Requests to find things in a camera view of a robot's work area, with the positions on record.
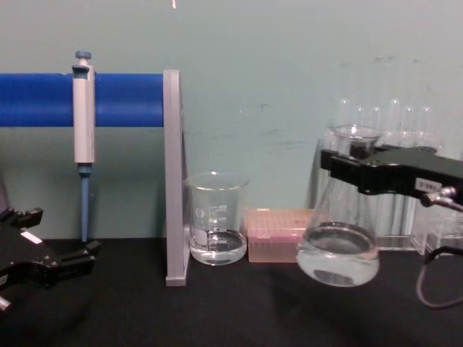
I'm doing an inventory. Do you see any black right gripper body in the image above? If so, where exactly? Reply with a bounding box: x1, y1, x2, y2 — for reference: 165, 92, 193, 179
359, 146, 463, 199

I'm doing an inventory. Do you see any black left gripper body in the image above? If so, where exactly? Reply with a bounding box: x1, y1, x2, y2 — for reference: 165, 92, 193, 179
0, 220, 63, 289

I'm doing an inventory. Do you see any clear conical glass flask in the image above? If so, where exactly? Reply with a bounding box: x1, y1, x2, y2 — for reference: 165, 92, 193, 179
296, 124, 381, 288

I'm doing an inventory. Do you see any large clear test tube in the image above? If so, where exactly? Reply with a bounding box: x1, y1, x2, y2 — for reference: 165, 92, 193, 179
337, 98, 354, 128
387, 98, 402, 146

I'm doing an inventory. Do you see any clear acrylic tube rack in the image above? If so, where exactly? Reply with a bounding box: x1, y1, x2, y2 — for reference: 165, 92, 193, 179
313, 136, 463, 254

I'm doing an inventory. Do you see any pink pipette tip box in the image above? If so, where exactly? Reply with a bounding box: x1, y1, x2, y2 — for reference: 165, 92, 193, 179
247, 207, 314, 263

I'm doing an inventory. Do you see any grey and blue pipette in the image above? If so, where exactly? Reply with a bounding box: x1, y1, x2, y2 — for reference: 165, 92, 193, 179
72, 51, 97, 243

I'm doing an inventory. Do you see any blue stand bar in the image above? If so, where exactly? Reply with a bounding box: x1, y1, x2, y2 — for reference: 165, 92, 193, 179
0, 73, 165, 129

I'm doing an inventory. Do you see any grey stand upright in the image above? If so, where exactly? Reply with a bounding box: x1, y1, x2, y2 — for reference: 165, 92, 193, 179
163, 69, 191, 288

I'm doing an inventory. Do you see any clear glass beaker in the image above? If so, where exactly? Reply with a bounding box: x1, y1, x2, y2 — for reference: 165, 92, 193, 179
184, 172, 252, 267

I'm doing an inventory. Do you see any black table cloth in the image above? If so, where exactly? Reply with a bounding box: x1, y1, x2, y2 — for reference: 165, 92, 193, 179
0, 236, 463, 347

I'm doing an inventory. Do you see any small silver cable plug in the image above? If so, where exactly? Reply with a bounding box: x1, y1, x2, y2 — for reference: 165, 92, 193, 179
420, 185, 458, 207

